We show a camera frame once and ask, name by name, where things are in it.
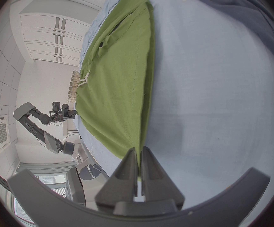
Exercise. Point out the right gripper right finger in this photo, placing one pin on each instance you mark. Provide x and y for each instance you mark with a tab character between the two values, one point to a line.
158	181

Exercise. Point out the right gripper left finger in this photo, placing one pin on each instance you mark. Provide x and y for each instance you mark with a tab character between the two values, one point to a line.
120	181

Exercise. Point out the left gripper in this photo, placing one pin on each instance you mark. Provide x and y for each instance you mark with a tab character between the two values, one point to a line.
69	113

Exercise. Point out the green shorts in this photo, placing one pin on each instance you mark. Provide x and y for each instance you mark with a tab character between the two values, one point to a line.
118	79

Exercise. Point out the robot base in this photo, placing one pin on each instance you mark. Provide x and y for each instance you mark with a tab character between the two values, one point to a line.
89	174

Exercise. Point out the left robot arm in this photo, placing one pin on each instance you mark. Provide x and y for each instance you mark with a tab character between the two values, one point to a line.
40	131

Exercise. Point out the round woven basket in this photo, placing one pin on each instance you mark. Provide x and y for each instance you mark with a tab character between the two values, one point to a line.
73	86

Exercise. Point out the bed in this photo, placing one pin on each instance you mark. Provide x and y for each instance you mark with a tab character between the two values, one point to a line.
210	103

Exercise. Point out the ceiling air conditioner vent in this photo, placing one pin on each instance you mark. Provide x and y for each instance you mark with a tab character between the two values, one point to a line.
1	132

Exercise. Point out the white wardrobe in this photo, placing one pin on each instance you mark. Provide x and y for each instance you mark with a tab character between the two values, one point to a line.
44	27

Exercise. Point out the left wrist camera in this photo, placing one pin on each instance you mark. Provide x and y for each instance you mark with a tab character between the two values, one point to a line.
65	107

